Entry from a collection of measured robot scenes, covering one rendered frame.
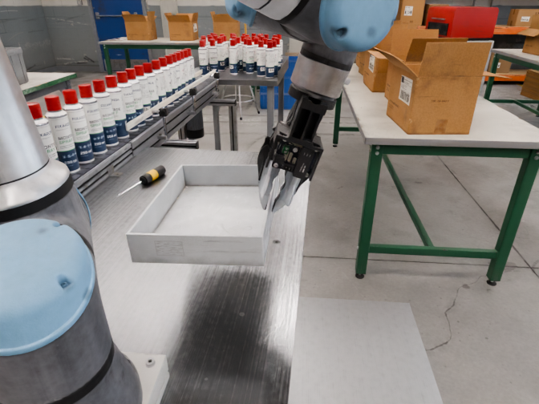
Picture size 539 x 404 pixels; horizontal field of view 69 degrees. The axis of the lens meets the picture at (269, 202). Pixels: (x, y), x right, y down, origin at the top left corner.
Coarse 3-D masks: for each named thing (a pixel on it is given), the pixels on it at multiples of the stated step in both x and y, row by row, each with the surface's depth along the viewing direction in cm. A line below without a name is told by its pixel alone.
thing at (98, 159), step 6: (120, 144) 127; (108, 150) 122; (114, 150) 122; (96, 156) 117; (102, 156) 117; (108, 156) 118; (96, 162) 113; (84, 168) 109; (90, 168) 109; (78, 174) 106; (84, 174) 106
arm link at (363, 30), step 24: (240, 0) 33; (264, 0) 32; (288, 0) 32; (312, 0) 32; (336, 0) 31; (360, 0) 32; (384, 0) 33; (288, 24) 35; (312, 24) 35; (336, 24) 32; (360, 24) 33; (384, 24) 34; (336, 48) 36; (360, 48) 34
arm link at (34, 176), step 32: (0, 64) 37; (0, 96) 37; (0, 128) 38; (32, 128) 42; (0, 160) 39; (32, 160) 41; (0, 192) 40; (32, 192) 41; (64, 192) 44; (0, 224) 41; (64, 224) 43
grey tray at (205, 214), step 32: (160, 192) 69; (192, 192) 79; (224, 192) 78; (256, 192) 78; (160, 224) 68; (192, 224) 67; (224, 224) 67; (256, 224) 67; (160, 256) 58; (192, 256) 57; (224, 256) 57; (256, 256) 56
